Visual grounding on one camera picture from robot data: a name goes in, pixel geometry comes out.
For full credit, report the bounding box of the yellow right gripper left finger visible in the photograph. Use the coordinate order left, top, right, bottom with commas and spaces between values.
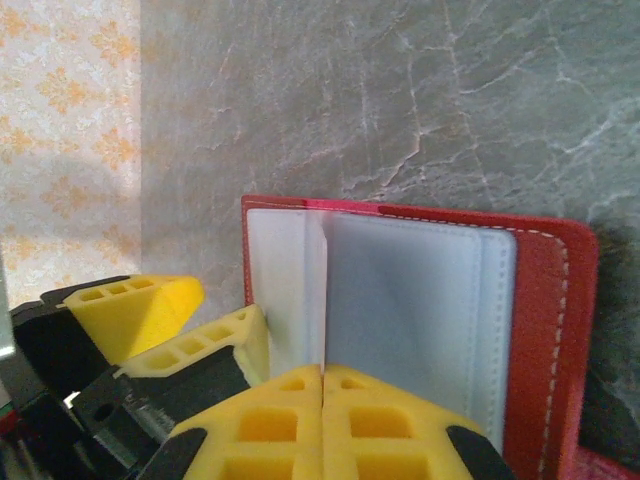
142, 364, 324, 480

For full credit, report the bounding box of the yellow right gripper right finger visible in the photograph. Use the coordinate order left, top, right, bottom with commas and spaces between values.
322, 363, 517, 480

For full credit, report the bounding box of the red leather card holder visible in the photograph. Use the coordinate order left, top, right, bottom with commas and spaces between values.
241, 194, 640, 480

